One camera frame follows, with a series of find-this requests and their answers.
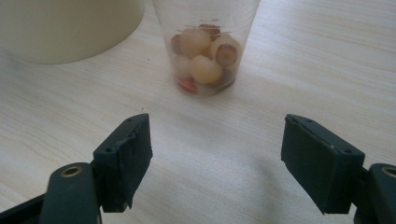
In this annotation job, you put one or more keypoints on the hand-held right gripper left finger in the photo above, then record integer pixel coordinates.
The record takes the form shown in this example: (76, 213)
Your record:
(126, 168)

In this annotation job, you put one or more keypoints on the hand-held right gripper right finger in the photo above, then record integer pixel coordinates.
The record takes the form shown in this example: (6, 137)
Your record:
(320, 168)

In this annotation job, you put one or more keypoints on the clear plastic cup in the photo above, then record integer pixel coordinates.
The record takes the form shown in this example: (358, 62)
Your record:
(205, 12)

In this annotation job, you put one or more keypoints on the pile of peeled pale fruits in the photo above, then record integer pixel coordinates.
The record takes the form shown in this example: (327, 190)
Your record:
(204, 68)

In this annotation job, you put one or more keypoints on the cream round container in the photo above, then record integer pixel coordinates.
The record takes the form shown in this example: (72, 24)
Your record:
(62, 28)

